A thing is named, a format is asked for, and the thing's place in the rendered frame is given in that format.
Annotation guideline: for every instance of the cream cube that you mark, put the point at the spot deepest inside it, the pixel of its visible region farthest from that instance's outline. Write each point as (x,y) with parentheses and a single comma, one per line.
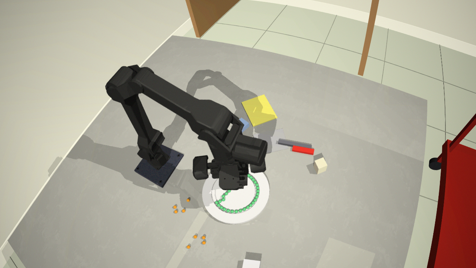
(320,165)

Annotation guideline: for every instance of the light blue cube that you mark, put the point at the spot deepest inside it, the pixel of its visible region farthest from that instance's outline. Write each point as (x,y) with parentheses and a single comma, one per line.
(246,124)

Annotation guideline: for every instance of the yellow flat rectangular board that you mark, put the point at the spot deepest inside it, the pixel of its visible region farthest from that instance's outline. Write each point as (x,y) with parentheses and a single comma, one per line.
(259,110)

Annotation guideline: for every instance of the white round board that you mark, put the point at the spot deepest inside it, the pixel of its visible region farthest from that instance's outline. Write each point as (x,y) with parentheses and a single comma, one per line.
(236,199)

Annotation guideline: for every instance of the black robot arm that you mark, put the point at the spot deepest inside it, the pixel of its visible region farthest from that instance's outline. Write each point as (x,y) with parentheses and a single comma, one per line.
(208,119)

